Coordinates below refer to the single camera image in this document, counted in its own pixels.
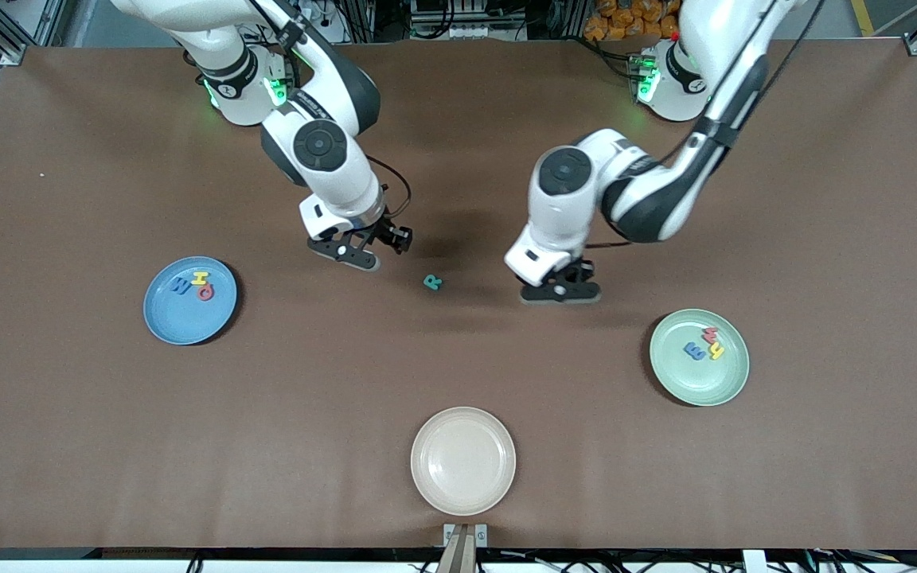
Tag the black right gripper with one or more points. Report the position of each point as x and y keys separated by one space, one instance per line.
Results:
x=384 y=231

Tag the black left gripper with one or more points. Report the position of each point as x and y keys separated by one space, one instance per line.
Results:
x=580 y=274

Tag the teal foam letter R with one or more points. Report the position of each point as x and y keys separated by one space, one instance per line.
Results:
x=431 y=282

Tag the blue foam letter m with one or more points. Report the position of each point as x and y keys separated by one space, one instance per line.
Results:
x=695 y=351

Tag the pink foam letter w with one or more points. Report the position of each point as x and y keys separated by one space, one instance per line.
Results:
x=711 y=334

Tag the yellow foam letter h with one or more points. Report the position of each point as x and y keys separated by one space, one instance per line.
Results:
x=716 y=351
x=200 y=278

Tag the red foam letter Q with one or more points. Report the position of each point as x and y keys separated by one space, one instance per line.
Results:
x=205 y=293

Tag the blue foam letter W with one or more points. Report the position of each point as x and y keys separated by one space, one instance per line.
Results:
x=181 y=285

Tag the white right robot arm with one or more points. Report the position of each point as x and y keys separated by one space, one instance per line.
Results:
x=331 y=159

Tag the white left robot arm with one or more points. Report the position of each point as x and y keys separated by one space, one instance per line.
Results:
x=562 y=231

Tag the green plate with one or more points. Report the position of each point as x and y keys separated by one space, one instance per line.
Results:
x=713 y=386

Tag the beige plate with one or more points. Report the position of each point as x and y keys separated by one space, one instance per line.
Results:
x=462 y=461

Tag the blue plate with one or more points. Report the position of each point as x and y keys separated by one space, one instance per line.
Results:
x=180 y=318

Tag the brown table cover mat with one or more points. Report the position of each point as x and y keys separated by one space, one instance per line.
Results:
x=307 y=414

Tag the dark equipment rack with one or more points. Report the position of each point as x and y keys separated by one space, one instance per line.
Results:
x=466 y=30

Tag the white power strip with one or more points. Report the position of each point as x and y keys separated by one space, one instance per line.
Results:
x=311 y=12

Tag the orange snack bags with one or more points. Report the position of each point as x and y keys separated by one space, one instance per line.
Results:
x=626 y=20

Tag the grey metal mounting bracket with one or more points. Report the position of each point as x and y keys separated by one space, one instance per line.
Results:
x=446 y=539

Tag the beige camera support post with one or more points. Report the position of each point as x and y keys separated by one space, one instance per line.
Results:
x=450 y=557

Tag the black table edge rail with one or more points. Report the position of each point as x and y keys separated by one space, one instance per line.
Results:
x=188 y=554

